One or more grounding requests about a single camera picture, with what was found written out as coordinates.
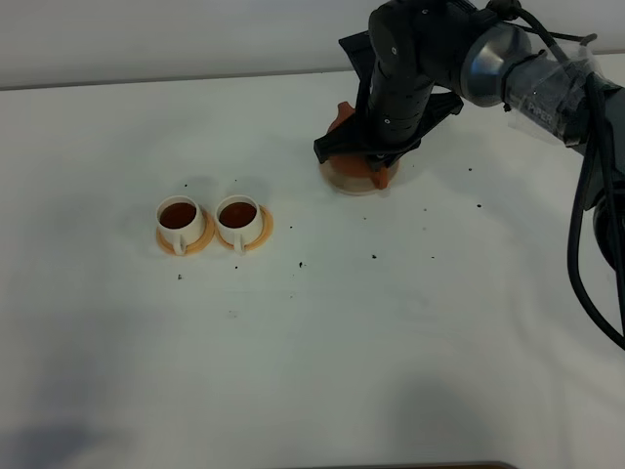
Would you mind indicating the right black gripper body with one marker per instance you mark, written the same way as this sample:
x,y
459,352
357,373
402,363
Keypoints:
x,y
395,102

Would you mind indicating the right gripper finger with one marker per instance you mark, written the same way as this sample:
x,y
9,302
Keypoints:
x,y
386,157

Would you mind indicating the brown clay teapot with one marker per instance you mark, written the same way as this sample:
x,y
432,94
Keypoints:
x,y
354,156

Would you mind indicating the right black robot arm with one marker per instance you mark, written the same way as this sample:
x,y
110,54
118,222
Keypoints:
x,y
420,61

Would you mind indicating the beige round teapot saucer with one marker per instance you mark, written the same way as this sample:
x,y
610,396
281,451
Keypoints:
x,y
342,181

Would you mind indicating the right orange saucer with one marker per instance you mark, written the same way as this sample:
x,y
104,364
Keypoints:
x,y
260,240

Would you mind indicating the orange saucer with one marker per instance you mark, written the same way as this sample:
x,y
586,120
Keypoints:
x,y
192,248
260,240

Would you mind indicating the right white teacup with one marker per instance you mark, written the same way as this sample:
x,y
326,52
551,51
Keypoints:
x,y
239,221

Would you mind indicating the white teacup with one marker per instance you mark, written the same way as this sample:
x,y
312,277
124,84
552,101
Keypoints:
x,y
180,223
239,221

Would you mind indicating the left orange saucer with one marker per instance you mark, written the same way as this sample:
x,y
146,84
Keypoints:
x,y
192,248

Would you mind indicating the left white teacup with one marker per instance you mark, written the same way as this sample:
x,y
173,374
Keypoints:
x,y
180,223

